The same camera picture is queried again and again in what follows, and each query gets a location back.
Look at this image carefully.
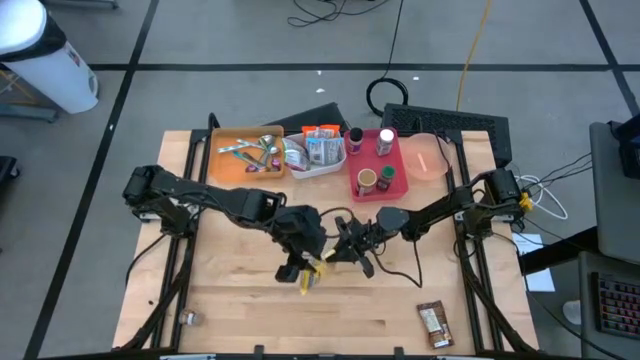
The grey furniture foot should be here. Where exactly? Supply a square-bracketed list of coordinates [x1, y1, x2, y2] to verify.
[0, 101, 57, 124]

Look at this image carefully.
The purple-label garlic powder jar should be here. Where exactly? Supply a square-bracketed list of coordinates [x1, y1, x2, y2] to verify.
[347, 126, 365, 157]

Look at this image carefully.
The orange ramen noodle packet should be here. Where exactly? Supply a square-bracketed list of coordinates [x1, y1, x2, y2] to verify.
[301, 124, 342, 141]

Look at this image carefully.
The yellow ramen noodle packet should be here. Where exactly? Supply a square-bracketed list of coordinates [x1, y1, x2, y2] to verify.
[298, 248, 337, 296]

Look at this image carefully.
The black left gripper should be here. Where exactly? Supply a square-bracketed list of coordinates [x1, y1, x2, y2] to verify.
[272, 204, 329, 284]

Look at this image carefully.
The red plastic tray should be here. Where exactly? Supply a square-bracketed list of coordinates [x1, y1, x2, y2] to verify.
[342, 126, 410, 203]

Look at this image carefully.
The black slanted panel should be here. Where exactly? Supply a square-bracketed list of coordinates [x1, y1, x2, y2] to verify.
[264, 101, 350, 135]

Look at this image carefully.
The white cable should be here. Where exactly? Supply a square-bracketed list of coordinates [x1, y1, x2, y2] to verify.
[514, 173, 570, 222]

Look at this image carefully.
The green small bottle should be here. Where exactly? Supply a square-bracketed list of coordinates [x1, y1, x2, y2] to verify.
[375, 164, 398, 193]

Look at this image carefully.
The grey keyboard desk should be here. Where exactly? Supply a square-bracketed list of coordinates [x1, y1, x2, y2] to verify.
[578, 249, 640, 360]

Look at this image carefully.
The green-edged ramen noodle packet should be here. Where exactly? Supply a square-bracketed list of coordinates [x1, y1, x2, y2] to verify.
[282, 137, 311, 173]

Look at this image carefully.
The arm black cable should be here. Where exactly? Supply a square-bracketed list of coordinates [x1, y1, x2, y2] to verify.
[319, 206, 357, 239]
[372, 238, 424, 290]

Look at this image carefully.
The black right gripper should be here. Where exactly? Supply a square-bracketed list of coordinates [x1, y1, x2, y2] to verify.
[328, 214, 387, 280]

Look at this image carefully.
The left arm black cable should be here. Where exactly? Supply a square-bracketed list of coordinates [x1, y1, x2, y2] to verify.
[319, 206, 357, 239]

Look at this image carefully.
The brown snack bar packet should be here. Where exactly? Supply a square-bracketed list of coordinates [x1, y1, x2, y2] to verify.
[416, 299, 456, 350]

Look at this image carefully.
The black desk device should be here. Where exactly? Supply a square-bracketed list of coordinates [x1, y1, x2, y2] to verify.
[610, 113, 640, 180]

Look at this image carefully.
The iridescent teal-handled spoon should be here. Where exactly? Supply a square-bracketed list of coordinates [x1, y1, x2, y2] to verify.
[257, 134, 275, 169]

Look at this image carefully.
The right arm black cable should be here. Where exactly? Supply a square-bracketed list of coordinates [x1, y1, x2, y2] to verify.
[372, 238, 424, 290]

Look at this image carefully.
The multicoloured ramen noodle packet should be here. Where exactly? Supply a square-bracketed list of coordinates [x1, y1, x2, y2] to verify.
[304, 135, 345, 167]

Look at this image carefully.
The white paper sheet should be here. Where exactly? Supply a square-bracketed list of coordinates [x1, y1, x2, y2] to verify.
[511, 232, 557, 294]

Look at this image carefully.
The keyboard with coloured keys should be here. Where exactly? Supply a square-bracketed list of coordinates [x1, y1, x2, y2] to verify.
[592, 271, 640, 342]

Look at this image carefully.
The black hanging cable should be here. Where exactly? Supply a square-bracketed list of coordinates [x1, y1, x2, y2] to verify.
[365, 0, 410, 119]

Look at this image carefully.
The white computer mouse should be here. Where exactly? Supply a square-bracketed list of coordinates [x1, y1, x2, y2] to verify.
[562, 298, 582, 327]

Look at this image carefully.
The iridescent blue-handled spoon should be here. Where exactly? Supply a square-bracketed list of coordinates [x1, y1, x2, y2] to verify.
[231, 150, 266, 174]

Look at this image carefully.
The orange rectangular tray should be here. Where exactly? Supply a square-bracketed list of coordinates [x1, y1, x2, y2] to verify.
[208, 125, 286, 182]

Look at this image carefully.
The black floor object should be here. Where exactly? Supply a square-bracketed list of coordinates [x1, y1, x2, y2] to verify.
[0, 155, 22, 182]

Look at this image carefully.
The black aluminium table frame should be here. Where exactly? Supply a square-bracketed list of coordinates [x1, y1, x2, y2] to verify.
[112, 112, 541, 360]

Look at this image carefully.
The translucent pink bowl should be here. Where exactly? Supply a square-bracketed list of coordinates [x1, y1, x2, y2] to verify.
[399, 132, 454, 182]

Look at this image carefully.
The black floor cable tangle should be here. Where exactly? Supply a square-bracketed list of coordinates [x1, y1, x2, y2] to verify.
[286, 0, 394, 29]

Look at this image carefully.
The black perforated box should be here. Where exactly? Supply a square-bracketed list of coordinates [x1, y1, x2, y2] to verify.
[380, 102, 513, 169]

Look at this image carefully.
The white plastic bin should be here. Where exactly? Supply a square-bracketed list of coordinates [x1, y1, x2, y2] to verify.
[282, 130, 347, 181]

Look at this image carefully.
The tan-lid spice jar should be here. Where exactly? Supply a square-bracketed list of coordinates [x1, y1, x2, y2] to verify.
[355, 167, 379, 197]

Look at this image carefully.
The white trash can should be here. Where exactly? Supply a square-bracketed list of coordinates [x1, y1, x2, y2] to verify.
[0, 0, 100, 115]

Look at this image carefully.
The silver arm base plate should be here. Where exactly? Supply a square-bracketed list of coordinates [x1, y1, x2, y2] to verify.
[452, 209, 516, 224]

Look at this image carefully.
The white-lid spice jar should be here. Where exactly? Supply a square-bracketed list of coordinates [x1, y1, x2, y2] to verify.
[375, 127, 396, 157]

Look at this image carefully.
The yellow hanging cable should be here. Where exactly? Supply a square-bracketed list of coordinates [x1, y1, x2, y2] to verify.
[454, 0, 495, 112]

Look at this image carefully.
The grey side desk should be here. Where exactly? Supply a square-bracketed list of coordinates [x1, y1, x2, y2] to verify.
[588, 121, 640, 265]

